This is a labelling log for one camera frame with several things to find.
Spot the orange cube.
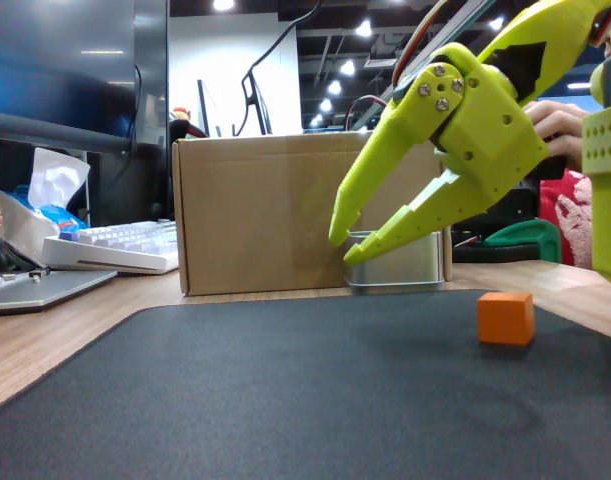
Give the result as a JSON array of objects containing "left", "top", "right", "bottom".
[{"left": 476, "top": 291, "right": 536, "bottom": 347}]

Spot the rectangular metal tin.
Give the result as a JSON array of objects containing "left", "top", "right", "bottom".
[{"left": 344, "top": 229, "right": 446, "bottom": 296}]

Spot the person's bare hand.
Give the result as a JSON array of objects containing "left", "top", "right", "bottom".
[{"left": 523, "top": 99, "right": 590, "bottom": 172}]

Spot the black flat device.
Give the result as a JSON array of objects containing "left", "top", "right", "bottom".
[{"left": 451, "top": 243, "right": 542, "bottom": 265}]

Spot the green rounded object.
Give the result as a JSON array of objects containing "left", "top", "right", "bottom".
[{"left": 483, "top": 217, "right": 563, "bottom": 265}]

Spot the red and white garment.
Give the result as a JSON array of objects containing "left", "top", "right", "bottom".
[{"left": 538, "top": 168, "right": 595, "bottom": 270}]

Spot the brown cardboard box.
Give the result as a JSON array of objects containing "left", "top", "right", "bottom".
[{"left": 171, "top": 127, "right": 454, "bottom": 298}]

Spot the thin black background monitor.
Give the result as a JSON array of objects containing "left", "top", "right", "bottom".
[{"left": 196, "top": 78, "right": 222, "bottom": 139}]

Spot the red orange toy figure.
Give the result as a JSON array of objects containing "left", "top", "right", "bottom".
[{"left": 168, "top": 105, "right": 210, "bottom": 141}]

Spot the black desk mat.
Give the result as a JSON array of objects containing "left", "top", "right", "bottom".
[{"left": 0, "top": 288, "right": 611, "bottom": 480}]

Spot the white mechanical keyboard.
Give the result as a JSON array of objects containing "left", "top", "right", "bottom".
[{"left": 40, "top": 219, "right": 181, "bottom": 277}]

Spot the white tissue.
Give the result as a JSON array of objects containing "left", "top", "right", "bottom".
[{"left": 26, "top": 146, "right": 92, "bottom": 209}]

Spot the blue tissue pack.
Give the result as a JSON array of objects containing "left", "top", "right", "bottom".
[{"left": 12, "top": 184, "right": 90, "bottom": 245}]

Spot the black computer monitor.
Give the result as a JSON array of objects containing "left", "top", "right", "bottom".
[{"left": 0, "top": 0, "right": 169, "bottom": 155}]

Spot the red black servo cable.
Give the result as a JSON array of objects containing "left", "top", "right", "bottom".
[{"left": 391, "top": 0, "right": 449, "bottom": 104}]

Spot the black hanging cable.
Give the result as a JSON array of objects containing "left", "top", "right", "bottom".
[{"left": 231, "top": 0, "right": 324, "bottom": 138}]

